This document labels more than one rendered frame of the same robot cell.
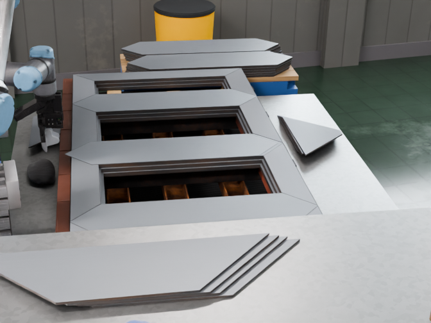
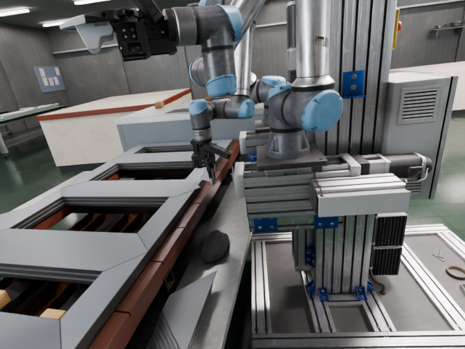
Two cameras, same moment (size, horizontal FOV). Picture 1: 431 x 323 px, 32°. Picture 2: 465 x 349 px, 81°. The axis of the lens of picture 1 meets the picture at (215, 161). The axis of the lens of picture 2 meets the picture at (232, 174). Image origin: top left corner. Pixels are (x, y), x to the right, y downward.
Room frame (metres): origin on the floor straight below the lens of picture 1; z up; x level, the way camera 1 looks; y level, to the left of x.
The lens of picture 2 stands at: (3.24, 1.11, 1.35)
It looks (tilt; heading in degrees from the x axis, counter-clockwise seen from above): 22 degrees down; 205
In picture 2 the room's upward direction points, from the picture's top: 7 degrees counter-clockwise
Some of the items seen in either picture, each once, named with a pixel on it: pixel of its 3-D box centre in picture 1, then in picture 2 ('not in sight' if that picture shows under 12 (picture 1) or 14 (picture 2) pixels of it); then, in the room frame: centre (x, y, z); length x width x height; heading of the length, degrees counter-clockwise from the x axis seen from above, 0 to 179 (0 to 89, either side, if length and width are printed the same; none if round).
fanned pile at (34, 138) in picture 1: (47, 130); (178, 324); (2.82, 0.70, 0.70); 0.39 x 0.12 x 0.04; 10
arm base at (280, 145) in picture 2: not in sight; (287, 138); (2.32, 0.91, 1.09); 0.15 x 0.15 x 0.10
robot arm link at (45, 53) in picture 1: (42, 64); (199, 114); (2.29, 0.56, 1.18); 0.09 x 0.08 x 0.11; 172
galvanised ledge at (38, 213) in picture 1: (36, 178); (221, 252); (2.47, 0.67, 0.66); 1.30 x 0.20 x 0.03; 10
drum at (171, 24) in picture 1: (184, 52); not in sight; (4.95, 0.23, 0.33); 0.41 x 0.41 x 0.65
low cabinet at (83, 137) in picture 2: not in sight; (134, 124); (-0.86, -2.71, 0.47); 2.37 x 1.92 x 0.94; 18
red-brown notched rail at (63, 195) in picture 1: (65, 170); (203, 199); (2.29, 0.52, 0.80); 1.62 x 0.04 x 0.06; 10
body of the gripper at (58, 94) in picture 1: (49, 109); (203, 152); (2.29, 0.55, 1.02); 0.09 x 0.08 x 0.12; 100
